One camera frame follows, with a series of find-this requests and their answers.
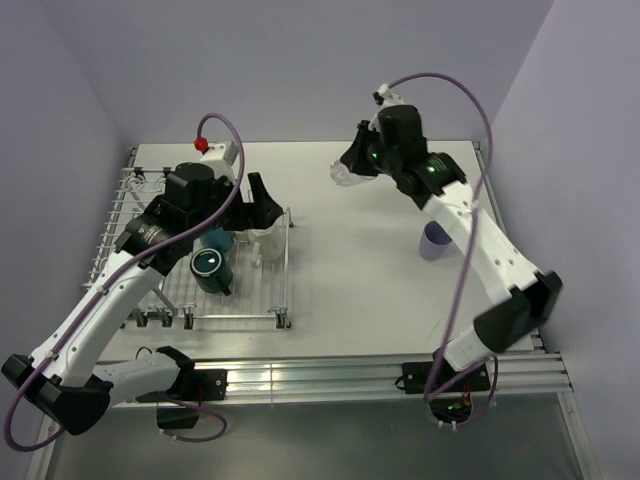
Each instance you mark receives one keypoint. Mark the lavender plastic cup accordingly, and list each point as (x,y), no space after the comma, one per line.
(434,242)

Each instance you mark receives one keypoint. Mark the blue floral mug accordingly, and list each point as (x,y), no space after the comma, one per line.
(218,239)

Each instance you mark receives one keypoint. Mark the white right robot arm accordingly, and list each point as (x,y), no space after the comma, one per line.
(522,296)

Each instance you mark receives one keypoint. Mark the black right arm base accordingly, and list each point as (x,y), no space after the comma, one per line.
(457,405)

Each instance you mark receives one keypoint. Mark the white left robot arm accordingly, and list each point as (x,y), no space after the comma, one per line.
(62,377)

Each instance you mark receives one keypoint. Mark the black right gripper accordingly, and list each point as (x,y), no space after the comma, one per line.
(352,159)

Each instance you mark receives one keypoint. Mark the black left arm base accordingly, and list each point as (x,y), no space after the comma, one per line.
(180,409)

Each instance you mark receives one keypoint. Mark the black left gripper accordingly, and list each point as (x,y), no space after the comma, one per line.
(260,213)

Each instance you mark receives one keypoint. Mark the clear glass tumbler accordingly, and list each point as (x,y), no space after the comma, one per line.
(342,177)

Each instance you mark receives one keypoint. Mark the dark green mug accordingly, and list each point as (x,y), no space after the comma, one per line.
(211,271)

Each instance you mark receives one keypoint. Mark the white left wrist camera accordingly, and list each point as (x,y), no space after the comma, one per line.
(219,157)

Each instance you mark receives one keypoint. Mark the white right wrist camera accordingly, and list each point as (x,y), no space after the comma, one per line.
(385,97)

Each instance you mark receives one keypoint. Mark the white wire dish rack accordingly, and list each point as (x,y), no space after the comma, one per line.
(238,271)

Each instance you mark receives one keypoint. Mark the aluminium rail frame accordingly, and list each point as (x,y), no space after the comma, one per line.
(312,351)

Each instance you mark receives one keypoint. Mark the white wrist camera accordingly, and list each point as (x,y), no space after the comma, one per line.
(385,97)
(219,157)

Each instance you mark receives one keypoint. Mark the white ceramic mug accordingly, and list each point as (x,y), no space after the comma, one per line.
(266,245)

